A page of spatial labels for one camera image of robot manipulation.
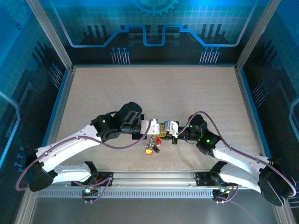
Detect metal key organizer disc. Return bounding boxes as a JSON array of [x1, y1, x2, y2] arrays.
[[142, 136, 160, 151]]

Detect blue table border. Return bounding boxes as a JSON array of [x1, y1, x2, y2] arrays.
[[38, 63, 274, 165]]

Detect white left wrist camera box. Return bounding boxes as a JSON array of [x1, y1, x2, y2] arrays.
[[146, 118, 162, 135]]

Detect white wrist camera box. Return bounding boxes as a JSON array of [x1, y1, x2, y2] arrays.
[[163, 120, 179, 137], [146, 118, 162, 135]]

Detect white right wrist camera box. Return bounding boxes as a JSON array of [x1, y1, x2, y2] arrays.
[[163, 120, 179, 137]]

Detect aluminium rail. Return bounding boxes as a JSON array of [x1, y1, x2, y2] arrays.
[[112, 170, 197, 187]]

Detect aluminium frame bar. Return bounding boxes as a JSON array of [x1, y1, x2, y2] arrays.
[[234, 66, 269, 161], [50, 66, 77, 150]]

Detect grey slotted cable duct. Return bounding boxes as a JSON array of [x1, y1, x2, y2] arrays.
[[37, 188, 234, 199]]

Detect aluminium frame post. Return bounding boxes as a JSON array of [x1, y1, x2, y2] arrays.
[[235, 0, 282, 70], [25, 0, 75, 70]]

